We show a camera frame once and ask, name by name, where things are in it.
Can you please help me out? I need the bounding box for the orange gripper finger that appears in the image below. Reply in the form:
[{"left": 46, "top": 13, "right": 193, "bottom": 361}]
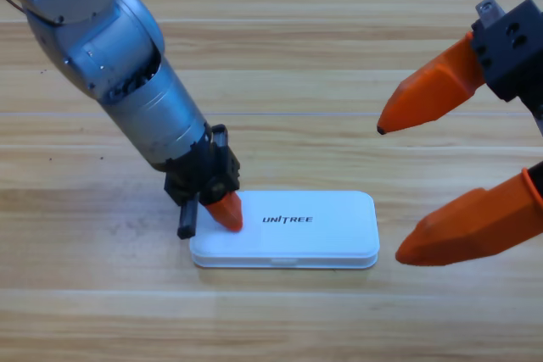
[{"left": 395, "top": 166, "right": 543, "bottom": 268}]

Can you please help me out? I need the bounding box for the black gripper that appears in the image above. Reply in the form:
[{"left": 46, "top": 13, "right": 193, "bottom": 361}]
[
  {"left": 376, "top": 0, "right": 543, "bottom": 138},
  {"left": 163, "top": 123, "right": 244, "bottom": 240}
]

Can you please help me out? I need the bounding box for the white Unitree pencil case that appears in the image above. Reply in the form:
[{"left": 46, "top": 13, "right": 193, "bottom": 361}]
[{"left": 188, "top": 190, "right": 381, "bottom": 270}]

